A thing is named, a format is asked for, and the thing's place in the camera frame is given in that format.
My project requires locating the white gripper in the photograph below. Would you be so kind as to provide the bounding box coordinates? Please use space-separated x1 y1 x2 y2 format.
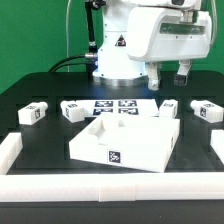
126 7 212 91

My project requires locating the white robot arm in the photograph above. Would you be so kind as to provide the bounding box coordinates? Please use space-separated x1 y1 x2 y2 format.
85 0 218 91

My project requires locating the white sheet with markers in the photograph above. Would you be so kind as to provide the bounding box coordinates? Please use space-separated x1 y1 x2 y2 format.
76 99 158 117

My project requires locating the white U-shaped fence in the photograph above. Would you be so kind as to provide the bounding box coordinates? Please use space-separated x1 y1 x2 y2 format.
0 132 224 202

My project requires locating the black thick cable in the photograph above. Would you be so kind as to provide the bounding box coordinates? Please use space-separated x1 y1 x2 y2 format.
48 0 107 73

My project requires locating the grey thin cable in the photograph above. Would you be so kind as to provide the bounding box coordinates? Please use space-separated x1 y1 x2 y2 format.
65 0 73 73

